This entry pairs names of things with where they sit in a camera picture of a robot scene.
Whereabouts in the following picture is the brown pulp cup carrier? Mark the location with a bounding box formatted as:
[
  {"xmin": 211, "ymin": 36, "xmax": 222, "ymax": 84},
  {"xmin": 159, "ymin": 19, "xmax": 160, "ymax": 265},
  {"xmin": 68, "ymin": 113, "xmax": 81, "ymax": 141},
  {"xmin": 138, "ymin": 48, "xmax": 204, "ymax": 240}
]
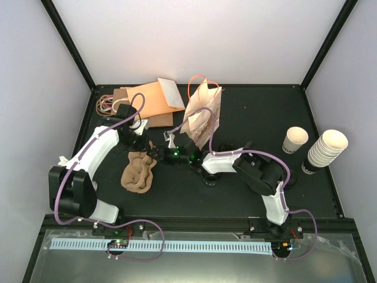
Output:
[{"xmin": 121, "ymin": 152, "xmax": 157, "ymax": 194}]

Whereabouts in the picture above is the orange kraft paper bag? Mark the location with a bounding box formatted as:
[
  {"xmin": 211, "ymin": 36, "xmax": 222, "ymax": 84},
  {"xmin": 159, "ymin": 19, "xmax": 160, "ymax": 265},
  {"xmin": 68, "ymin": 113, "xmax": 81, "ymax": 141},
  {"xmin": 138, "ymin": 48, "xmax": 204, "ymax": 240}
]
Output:
[{"xmin": 126, "ymin": 78, "xmax": 185, "ymax": 119}]

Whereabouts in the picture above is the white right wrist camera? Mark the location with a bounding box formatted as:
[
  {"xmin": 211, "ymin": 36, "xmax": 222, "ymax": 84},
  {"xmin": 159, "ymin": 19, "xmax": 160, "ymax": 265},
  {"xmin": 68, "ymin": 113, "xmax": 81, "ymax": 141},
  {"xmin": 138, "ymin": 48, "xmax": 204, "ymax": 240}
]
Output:
[{"xmin": 164, "ymin": 132, "xmax": 177, "ymax": 149}]

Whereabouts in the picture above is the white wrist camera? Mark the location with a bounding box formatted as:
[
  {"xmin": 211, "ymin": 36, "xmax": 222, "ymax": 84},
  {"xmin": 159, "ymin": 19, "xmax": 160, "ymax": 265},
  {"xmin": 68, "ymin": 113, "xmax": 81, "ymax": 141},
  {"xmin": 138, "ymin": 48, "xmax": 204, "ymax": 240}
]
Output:
[
  {"xmin": 164, "ymin": 132, "xmax": 177, "ymax": 149},
  {"xmin": 130, "ymin": 119, "xmax": 149, "ymax": 135}
]

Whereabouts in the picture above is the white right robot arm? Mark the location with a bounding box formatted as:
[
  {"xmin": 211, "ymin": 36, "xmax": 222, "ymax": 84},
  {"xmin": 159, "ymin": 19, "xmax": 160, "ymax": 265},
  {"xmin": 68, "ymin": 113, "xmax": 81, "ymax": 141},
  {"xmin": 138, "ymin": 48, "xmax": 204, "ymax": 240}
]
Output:
[{"xmin": 147, "ymin": 133, "xmax": 292, "ymax": 238}]

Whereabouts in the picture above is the single paper coffee cup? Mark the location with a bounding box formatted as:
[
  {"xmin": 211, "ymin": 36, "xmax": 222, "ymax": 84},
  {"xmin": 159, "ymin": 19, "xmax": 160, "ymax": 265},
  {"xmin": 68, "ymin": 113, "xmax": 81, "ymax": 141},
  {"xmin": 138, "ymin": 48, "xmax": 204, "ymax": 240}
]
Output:
[{"xmin": 282, "ymin": 126, "xmax": 309, "ymax": 154}]

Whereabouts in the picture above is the brown kraft paper bag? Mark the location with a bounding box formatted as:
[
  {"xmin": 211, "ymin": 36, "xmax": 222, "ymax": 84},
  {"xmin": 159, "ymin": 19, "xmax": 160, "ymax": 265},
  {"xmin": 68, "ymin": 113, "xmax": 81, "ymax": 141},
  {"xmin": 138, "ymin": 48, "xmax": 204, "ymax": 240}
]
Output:
[{"xmin": 95, "ymin": 87, "xmax": 173, "ymax": 127}]

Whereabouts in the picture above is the black paper coffee cup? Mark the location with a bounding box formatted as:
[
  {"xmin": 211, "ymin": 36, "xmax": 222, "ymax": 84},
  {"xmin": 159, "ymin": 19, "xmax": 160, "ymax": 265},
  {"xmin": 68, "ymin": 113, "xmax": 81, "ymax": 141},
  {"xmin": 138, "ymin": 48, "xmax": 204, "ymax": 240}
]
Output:
[{"xmin": 218, "ymin": 142, "xmax": 238, "ymax": 156}]

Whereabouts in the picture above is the stack of paper cups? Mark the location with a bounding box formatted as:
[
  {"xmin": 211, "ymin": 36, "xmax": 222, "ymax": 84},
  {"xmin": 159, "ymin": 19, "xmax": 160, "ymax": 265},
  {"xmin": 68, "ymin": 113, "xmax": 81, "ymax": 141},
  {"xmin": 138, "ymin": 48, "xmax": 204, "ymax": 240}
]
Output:
[{"xmin": 302, "ymin": 129, "xmax": 349, "ymax": 175}]

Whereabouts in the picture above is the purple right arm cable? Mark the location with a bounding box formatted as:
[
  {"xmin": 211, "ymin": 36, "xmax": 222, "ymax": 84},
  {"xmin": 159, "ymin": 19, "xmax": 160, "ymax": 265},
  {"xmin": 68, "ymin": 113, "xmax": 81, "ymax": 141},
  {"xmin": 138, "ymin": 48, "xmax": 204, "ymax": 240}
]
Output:
[{"xmin": 168, "ymin": 107, "xmax": 320, "ymax": 260}]

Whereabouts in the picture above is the white slotted cable rail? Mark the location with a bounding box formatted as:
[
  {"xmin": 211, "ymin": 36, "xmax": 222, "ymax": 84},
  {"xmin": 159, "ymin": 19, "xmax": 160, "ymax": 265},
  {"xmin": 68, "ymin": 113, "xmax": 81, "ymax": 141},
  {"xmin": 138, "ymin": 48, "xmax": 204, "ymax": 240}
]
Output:
[{"xmin": 49, "ymin": 238, "xmax": 272, "ymax": 255}]

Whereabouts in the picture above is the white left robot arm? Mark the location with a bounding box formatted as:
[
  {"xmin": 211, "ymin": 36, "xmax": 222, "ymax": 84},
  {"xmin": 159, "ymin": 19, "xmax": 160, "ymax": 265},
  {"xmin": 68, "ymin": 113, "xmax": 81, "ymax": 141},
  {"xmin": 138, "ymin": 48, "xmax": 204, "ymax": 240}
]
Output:
[{"xmin": 48, "ymin": 104, "xmax": 150, "ymax": 235}]

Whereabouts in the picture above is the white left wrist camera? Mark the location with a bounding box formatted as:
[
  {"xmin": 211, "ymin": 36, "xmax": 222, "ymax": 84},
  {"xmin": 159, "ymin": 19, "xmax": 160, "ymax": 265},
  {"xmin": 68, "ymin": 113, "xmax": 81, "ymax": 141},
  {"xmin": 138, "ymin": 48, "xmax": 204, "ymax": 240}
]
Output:
[{"xmin": 130, "ymin": 119, "xmax": 149, "ymax": 135}]

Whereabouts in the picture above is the printed white paper bag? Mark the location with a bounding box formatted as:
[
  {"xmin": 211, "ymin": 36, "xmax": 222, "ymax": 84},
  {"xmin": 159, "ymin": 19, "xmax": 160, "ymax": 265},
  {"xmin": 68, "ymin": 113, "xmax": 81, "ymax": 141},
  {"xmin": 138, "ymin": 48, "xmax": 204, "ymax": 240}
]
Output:
[{"xmin": 180, "ymin": 74, "xmax": 223, "ymax": 149}]

